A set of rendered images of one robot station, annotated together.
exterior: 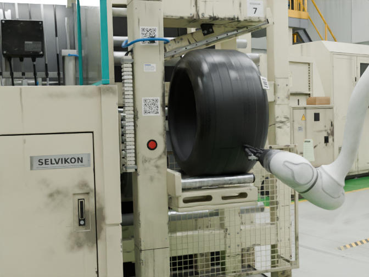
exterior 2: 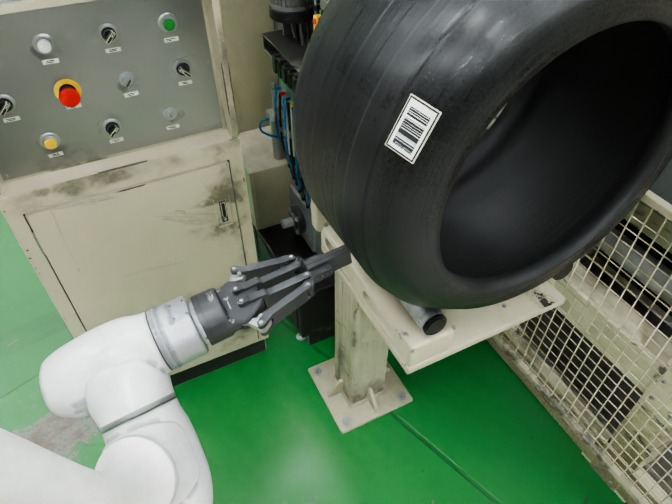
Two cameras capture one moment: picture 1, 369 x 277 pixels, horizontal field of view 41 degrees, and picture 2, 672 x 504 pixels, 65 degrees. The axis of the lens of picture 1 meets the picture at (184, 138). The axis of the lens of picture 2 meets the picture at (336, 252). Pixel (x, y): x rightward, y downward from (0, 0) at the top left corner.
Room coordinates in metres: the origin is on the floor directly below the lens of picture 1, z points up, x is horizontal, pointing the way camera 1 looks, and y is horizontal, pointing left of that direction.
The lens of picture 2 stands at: (1.88, -0.80, 1.59)
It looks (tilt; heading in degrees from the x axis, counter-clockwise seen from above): 44 degrees down; 81
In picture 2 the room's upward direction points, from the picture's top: straight up
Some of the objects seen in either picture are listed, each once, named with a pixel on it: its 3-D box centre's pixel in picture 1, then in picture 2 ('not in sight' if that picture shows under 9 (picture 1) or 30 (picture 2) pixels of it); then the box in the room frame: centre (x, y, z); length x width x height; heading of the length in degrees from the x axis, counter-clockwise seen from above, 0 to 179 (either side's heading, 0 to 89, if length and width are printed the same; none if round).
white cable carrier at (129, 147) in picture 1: (129, 114); not in sight; (2.05, 0.23, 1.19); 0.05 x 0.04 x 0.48; 18
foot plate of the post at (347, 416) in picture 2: not in sight; (359, 382); (2.10, 0.16, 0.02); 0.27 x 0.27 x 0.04; 18
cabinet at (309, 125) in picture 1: (298, 150); not in sight; (6.85, -1.60, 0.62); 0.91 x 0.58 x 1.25; 127
